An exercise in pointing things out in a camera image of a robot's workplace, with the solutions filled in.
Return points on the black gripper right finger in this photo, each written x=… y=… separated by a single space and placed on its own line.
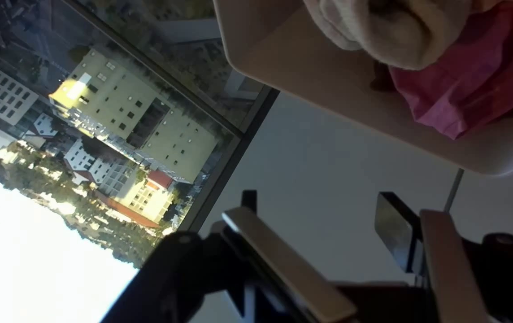
x=447 y=262

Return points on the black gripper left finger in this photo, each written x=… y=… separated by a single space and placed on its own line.
x=292 y=269

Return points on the white towel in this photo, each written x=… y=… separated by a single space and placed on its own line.
x=400 y=32

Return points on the white plastic storage box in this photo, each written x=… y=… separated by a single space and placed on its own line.
x=339 y=89

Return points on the red roofed building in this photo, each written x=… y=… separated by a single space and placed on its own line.
x=145 y=199

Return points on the pink cloth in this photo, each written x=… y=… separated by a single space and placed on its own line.
x=477 y=82

